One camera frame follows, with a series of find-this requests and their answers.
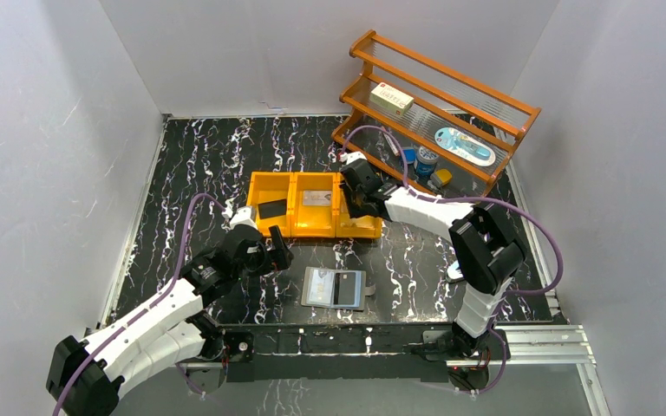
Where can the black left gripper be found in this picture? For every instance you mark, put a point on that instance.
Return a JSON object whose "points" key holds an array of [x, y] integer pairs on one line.
{"points": [[270, 252]]}

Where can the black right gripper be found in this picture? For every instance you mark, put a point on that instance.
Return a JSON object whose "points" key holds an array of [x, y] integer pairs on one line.
{"points": [[353, 211]]}

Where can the white portrait card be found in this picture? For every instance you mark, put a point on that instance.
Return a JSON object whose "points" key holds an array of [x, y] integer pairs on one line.
{"points": [[321, 287]]}

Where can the yellow plastic triple bin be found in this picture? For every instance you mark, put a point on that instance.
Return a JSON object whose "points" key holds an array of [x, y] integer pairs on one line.
{"points": [[308, 221]]}

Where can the grey card holder wallet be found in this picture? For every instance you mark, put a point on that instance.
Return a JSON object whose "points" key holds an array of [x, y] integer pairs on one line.
{"points": [[363, 291]]}

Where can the black credit card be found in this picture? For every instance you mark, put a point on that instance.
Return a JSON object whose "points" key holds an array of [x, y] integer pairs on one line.
{"points": [[345, 289]]}

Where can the orange wooden shelf rack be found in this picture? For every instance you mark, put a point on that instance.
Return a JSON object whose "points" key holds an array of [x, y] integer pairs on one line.
{"points": [[443, 97]]}

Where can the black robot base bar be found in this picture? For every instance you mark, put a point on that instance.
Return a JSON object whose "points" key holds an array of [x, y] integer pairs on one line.
{"points": [[348, 351]]}

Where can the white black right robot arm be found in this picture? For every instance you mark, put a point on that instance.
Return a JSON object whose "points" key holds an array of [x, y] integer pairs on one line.
{"points": [[488, 250]]}

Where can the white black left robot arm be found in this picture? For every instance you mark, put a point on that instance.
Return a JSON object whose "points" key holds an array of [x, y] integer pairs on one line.
{"points": [[90, 376]]}

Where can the black card in bin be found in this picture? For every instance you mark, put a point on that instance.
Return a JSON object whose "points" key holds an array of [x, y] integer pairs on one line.
{"points": [[272, 209]]}

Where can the silver card in bin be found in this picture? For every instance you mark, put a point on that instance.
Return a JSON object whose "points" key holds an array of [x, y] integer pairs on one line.
{"points": [[316, 198]]}

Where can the white pen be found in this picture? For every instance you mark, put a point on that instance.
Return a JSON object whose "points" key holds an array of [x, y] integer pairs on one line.
{"points": [[392, 143]]}

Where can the small blue block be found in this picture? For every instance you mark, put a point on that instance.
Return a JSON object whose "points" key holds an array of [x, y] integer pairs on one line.
{"points": [[409, 154]]}

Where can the blue and white round tin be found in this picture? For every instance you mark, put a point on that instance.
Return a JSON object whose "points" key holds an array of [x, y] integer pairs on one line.
{"points": [[425, 161]]}

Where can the yellow grey eraser block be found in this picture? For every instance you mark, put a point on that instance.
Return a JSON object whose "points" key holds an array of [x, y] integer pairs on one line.
{"points": [[440, 178]]}

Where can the white box with red label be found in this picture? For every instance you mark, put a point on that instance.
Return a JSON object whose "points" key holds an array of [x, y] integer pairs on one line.
{"points": [[390, 98]]}

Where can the blue razor blister pack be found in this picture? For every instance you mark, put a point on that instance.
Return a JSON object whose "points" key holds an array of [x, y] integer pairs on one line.
{"points": [[464, 146]]}

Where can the small white blue clip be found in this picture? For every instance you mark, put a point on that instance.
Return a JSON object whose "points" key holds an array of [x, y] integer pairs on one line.
{"points": [[453, 273]]}

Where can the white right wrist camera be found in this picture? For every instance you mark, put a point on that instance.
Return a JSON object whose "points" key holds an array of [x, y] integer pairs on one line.
{"points": [[347, 159]]}

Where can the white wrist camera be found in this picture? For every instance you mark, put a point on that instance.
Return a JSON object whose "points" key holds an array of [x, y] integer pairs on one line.
{"points": [[245, 215], [347, 159]]}

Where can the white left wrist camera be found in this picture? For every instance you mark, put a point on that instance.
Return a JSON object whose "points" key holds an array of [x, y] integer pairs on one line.
{"points": [[245, 215]]}

